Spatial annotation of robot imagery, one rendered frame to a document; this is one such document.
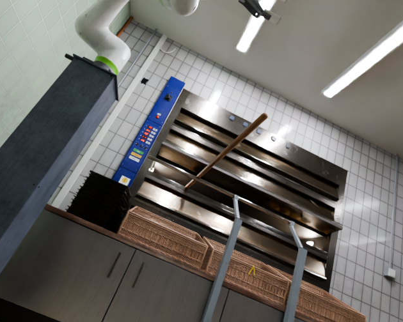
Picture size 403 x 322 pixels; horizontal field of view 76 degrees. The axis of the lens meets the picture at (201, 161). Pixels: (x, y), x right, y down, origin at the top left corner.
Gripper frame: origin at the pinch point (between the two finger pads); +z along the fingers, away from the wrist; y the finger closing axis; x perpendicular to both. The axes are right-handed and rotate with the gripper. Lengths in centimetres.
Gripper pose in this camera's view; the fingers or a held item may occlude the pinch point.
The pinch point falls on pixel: (281, 8)
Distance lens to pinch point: 116.5
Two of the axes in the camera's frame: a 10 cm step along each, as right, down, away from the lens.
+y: -3.6, 8.4, -4.0
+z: 9.0, 4.3, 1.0
